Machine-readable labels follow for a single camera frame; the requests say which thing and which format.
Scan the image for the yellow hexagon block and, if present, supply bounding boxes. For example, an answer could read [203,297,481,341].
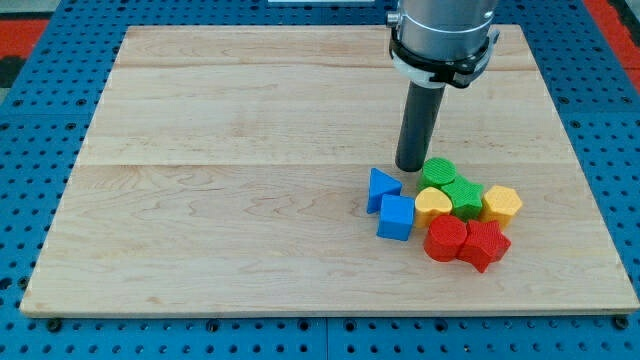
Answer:
[478,185,523,230]

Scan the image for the blue triangle block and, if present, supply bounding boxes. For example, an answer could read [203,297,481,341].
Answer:
[366,168,402,214]

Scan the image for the blue cube block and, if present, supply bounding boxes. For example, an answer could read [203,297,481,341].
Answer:
[376,194,414,241]

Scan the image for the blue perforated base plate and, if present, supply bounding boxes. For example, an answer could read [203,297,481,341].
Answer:
[1,0,639,359]

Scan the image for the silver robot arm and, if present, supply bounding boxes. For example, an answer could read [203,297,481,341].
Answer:
[386,0,499,89]

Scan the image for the wooden board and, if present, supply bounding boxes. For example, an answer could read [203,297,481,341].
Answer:
[20,25,639,318]

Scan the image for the red cylinder block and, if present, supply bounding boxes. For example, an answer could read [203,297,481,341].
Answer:
[423,215,467,262]

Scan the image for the red star block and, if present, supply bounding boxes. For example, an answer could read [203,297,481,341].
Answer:
[456,220,511,273]

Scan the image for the yellow heart block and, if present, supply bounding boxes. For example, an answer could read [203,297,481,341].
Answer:
[414,187,453,228]

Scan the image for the green cylinder block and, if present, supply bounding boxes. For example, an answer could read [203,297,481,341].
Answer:
[417,157,457,190]

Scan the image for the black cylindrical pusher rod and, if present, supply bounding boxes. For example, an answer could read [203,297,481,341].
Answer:
[395,82,444,172]

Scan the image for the green star block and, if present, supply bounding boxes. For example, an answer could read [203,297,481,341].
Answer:
[441,175,484,222]

